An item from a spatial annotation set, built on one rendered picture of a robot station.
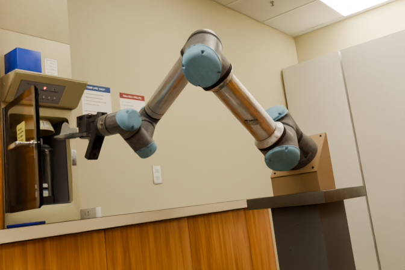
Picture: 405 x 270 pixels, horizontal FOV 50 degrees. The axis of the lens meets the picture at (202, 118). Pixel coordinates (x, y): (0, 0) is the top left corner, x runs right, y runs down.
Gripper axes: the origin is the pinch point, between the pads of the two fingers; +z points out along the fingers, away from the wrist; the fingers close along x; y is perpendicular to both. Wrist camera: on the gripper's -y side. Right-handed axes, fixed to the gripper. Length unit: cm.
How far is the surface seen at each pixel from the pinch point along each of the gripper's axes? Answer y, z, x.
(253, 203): -30, -51, -42
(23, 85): 22.0, 10.9, 12.7
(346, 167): -13, 9, -293
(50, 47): 43.4, 19.3, -4.6
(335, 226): -40, -75, -56
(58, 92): 21.4, 11.4, -2.3
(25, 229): -30.2, -13.3, 26.6
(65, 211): -26.3, 16.8, -7.2
